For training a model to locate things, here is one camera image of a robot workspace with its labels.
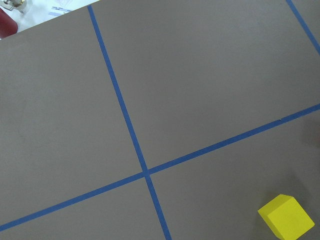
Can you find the red cylinder bottle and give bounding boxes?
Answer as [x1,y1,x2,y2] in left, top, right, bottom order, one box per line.
[0,8,18,39]

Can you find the yellow cube block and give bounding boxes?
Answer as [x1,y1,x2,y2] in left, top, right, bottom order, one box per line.
[258,194,315,240]

